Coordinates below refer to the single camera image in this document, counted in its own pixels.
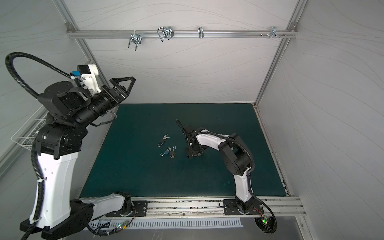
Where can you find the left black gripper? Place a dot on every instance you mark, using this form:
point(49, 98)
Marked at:
point(116, 91)

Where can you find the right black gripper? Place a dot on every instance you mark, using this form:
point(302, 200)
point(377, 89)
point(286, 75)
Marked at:
point(188, 134)

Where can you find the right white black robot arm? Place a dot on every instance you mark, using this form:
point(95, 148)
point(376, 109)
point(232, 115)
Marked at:
point(237, 158)

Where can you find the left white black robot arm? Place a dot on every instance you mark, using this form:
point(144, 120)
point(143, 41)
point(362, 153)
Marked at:
point(56, 148)

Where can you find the dark padlock with keys top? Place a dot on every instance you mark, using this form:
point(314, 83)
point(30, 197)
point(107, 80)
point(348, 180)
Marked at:
point(163, 140)

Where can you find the blue padlock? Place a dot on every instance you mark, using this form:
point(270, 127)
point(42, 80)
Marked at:
point(166, 152)

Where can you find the metal U-bolt hook left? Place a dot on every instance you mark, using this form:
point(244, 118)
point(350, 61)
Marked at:
point(135, 40)

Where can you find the metal u-bolt hook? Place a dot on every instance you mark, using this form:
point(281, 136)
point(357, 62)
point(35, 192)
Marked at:
point(165, 32)
point(135, 40)

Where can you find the green table mat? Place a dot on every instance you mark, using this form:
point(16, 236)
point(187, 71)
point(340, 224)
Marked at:
point(130, 160)

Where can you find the metal U-bolt hook middle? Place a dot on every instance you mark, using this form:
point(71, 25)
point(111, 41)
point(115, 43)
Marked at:
point(165, 32)

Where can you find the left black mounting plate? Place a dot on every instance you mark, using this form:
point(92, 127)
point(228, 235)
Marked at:
point(136, 208)

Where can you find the black mounting plate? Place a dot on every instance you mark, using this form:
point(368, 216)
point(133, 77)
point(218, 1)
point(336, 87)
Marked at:
point(236, 207)
point(136, 208)

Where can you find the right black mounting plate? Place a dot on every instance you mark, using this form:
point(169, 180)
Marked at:
point(236, 207)

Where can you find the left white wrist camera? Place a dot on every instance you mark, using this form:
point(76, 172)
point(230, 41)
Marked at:
point(88, 75)

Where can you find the aluminium cross rail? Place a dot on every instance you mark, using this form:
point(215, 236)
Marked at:
point(179, 34)

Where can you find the small metal bracket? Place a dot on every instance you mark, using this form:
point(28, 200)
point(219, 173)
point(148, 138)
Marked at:
point(201, 32)

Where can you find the white wire basket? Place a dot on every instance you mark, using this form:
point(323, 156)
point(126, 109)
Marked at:
point(26, 139)

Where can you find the white slotted cable duct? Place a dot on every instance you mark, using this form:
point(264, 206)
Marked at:
point(198, 223)

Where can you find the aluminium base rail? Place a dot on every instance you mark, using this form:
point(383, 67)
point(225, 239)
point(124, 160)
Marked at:
point(210, 207)

